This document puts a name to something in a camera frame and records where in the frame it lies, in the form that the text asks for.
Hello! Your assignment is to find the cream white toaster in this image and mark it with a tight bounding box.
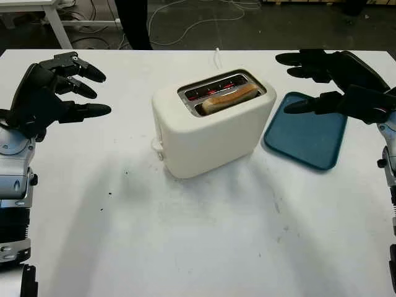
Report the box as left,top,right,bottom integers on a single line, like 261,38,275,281
150,68,277,179

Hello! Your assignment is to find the slice of toast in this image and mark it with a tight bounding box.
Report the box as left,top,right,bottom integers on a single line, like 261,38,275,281
200,84,259,116

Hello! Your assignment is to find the long white floor cable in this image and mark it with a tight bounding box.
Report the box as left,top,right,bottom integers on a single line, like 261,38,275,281
148,0,260,47

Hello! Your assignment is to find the black bin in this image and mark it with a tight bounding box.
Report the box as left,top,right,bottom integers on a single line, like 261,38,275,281
342,0,363,16

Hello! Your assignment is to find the teal plastic tray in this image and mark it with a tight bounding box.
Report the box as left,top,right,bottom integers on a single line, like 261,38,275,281
263,92,349,171

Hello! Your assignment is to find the white metal desk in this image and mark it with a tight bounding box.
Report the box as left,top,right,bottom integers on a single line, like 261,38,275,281
0,0,123,50

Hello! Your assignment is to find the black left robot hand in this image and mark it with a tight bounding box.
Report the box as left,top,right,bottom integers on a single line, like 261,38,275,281
6,51,112,127

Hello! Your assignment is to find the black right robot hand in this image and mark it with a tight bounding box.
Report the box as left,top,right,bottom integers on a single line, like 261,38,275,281
275,48,391,114

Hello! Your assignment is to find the black floor cable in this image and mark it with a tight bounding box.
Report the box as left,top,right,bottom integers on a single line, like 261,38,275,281
70,36,124,50

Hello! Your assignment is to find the white toaster power cord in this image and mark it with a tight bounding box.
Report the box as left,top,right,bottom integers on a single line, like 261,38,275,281
212,47,224,71

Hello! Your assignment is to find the person in black trousers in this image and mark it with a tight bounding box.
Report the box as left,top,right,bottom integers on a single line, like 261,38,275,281
116,0,154,50

